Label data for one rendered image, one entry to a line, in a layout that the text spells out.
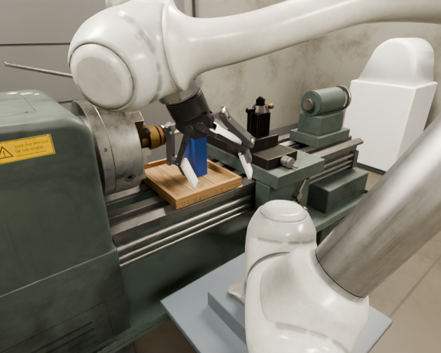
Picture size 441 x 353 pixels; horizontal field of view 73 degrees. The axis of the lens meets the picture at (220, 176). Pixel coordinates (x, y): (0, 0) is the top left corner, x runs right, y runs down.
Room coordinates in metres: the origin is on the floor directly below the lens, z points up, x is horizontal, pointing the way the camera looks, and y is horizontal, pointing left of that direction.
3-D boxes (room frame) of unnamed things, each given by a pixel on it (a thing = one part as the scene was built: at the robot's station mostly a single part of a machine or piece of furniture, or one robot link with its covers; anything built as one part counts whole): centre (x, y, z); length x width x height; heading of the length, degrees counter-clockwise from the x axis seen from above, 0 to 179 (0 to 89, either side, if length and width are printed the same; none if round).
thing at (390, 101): (3.36, -1.85, 0.69); 0.69 x 0.59 x 1.38; 39
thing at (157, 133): (1.04, 0.26, 1.08); 0.09 x 0.09 x 0.09; 37
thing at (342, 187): (1.67, -0.59, 0.34); 0.44 x 0.40 x 0.68; 37
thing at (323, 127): (1.68, -0.58, 1.01); 0.30 x 0.20 x 0.29; 127
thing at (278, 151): (1.32, -0.13, 0.95); 0.43 x 0.18 x 0.04; 37
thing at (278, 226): (0.56, -0.14, 0.97); 0.18 x 0.16 x 0.22; 175
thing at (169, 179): (1.13, 0.14, 0.89); 0.36 x 0.30 x 0.04; 37
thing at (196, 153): (1.16, 0.10, 1.00); 0.08 x 0.06 x 0.23; 37
